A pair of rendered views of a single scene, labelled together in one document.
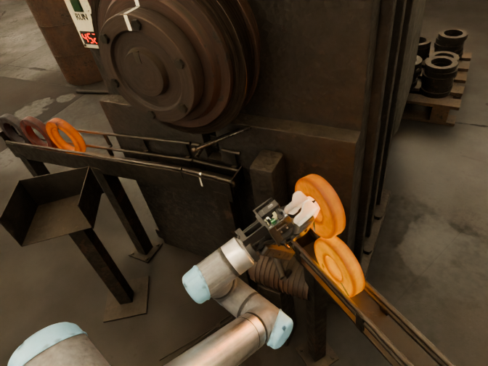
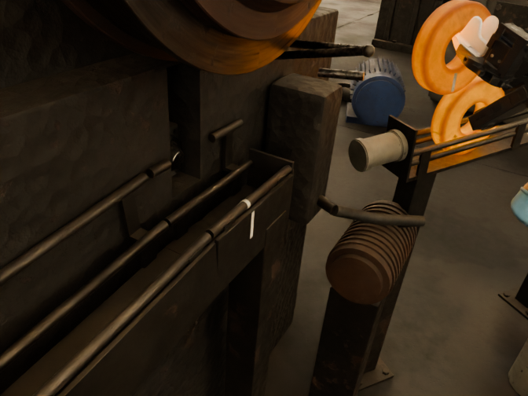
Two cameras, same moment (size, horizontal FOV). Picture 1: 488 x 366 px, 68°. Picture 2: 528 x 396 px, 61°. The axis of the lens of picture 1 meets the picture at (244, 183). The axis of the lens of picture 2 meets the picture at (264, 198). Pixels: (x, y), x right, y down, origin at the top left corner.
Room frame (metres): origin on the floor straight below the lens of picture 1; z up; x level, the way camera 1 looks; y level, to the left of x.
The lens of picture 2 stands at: (0.97, 0.61, 1.02)
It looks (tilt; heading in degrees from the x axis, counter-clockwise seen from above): 32 degrees down; 263
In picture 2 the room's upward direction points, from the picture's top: 5 degrees clockwise
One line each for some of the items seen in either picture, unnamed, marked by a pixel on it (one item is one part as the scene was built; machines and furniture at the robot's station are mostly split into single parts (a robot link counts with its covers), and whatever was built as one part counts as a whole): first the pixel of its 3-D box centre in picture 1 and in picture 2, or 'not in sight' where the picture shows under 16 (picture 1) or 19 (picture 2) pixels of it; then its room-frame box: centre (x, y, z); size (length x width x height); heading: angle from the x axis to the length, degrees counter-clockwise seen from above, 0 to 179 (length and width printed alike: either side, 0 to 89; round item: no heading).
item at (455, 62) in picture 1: (377, 58); not in sight; (2.47, -1.15, 0.22); 1.20 x 0.81 x 0.44; 54
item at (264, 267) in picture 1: (288, 303); (354, 320); (0.66, -0.08, 0.27); 0.22 x 0.13 x 0.53; 56
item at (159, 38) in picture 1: (149, 70); not in sight; (0.88, 0.18, 1.11); 0.28 x 0.06 x 0.28; 56
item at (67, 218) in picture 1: (91, 254); not in sight; (0.99, 0.67, 0.36); 0.26 x 0.20 x 0.72; 91
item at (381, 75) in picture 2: not in sight; (375, 89); (0.04, -1.97, 0.17); 0.57 x 0.31 x 0.34; 76
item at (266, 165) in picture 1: (270, 187); (297, 150); (0.84, -0.08, 0.68); 0.11 x 0.08 x 0.24; 146
